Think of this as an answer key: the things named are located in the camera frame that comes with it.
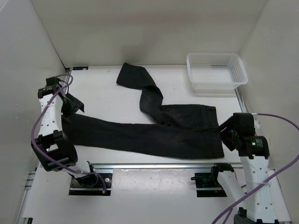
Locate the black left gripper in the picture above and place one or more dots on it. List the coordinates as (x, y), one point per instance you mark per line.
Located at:
(76, 104)

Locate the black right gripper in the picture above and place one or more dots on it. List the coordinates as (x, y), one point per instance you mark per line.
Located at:
(223, 129)

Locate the black trousers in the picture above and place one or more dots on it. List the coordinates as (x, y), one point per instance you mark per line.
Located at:
(179, 131)

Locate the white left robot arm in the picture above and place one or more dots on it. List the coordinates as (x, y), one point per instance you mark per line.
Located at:
(56, 152)

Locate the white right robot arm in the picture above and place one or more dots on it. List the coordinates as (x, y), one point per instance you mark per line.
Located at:
(255, 206)

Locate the white plastic basket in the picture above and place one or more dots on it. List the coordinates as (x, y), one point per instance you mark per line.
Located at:
(215, 71)

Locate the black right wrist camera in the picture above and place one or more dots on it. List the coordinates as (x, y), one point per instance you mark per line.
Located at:
(243, 123)

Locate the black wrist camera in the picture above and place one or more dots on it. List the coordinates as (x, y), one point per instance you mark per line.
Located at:
(53, 81)
(243, 123)

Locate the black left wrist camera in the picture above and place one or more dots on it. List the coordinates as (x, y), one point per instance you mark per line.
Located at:
(53, 81)

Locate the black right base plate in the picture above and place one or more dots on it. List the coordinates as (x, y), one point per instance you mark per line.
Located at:
(207, 184)

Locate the aluminium frame rail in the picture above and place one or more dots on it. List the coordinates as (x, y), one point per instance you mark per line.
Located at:
(153, 165)

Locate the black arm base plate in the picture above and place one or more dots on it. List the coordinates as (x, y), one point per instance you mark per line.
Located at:
(91, 185)

